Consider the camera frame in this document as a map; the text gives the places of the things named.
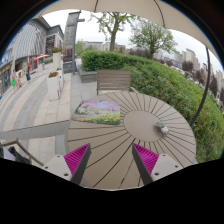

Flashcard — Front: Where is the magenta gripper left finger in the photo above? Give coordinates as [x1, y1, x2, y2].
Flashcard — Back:
[42, 143, 92, 186]

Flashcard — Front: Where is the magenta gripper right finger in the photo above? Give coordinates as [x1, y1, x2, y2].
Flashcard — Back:
[131, 143, 183, 186]

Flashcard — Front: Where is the grey patterned computer mouse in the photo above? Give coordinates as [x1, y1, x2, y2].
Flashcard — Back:
[155, 122, 169, 136]

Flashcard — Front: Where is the floral mouse pad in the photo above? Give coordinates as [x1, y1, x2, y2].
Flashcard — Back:
[72, 100, 120, 125]

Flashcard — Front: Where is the round slatted wooden table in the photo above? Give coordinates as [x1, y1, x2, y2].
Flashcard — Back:
[67, 92, 196, 189]

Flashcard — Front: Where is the wooden chair at left edge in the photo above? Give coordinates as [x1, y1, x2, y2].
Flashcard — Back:
[0, 138, 43, 166]

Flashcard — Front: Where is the green trimmed hedge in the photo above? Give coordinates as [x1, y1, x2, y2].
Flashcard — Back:
[81, 50, 224, 163]

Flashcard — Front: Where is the white planter box near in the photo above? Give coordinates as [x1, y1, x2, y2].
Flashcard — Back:
[47, 72, 60, 100]

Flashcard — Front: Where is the white planter box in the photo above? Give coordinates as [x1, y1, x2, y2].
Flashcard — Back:
[47, 72, 60, 100]
[51, 47, 62, 70]

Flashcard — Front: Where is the white planter box far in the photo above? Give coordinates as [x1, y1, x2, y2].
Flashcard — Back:
[51, 47, 62, 70]

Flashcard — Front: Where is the tall grey sign pillar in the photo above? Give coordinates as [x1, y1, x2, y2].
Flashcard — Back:
[63, 11, 84, 74]

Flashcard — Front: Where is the curved dark umbrella pole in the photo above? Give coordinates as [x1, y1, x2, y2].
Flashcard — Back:
[189, 46, 212, 128]

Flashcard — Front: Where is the grey shopping building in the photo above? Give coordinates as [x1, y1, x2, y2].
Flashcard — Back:
[0, 17, 64, 96]

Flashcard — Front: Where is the large tree right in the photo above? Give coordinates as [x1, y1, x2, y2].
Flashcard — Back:
[130, 18, 177, 56]

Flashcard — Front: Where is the large tree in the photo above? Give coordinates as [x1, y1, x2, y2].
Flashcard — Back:
[130, 18, 177, 56]
[90, 12, 136, 51]

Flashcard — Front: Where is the large tree left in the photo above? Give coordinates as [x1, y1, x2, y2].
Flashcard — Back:
[90, 12, 136, 51]

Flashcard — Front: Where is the beige patio umbrella canopy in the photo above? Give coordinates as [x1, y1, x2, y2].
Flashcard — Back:
[33, 0, 222, 61]

